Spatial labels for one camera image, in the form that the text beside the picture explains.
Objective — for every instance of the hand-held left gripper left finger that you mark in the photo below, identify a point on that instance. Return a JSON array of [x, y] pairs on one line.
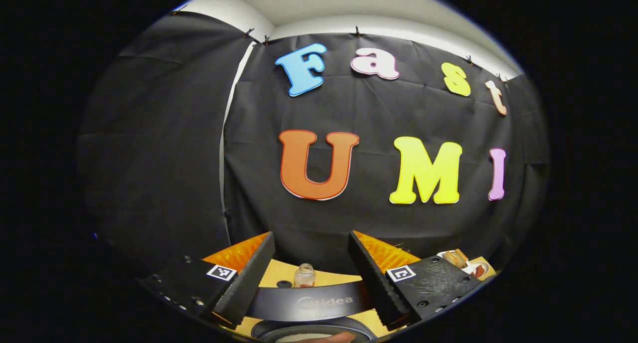
[[249, 278]]

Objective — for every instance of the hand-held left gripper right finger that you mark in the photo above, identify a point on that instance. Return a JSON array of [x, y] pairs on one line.
[[374, 283]]

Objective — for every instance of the dark grey rice cooker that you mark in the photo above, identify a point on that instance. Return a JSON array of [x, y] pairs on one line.
[[299, 303]]

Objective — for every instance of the white rice heap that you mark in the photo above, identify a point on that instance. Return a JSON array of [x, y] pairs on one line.
[[286, 338]]

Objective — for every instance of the small clear bottle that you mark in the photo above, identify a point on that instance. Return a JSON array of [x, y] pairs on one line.
[[305, 277]]

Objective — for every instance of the brown meat piece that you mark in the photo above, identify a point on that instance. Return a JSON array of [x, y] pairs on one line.
[[479, 270]]

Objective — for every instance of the white round plate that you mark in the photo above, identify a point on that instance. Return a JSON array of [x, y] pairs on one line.
[[487, 270]]

